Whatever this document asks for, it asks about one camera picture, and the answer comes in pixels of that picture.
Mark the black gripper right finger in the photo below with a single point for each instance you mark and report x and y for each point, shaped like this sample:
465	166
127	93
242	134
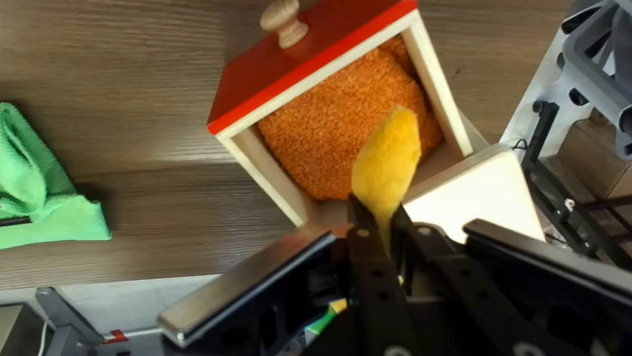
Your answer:
455	302

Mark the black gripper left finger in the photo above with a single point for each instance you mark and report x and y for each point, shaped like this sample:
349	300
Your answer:
382	302

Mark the yellow banana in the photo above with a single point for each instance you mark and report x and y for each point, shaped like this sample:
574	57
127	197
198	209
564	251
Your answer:
388	164

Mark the red-fronted wooden drawer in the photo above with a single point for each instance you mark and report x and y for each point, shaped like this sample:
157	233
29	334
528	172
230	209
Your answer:
297	65

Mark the cream wooden drawer box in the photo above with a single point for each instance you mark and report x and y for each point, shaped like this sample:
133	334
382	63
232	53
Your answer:
475	197

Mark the green cloth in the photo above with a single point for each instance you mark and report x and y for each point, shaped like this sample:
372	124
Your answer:
40	197

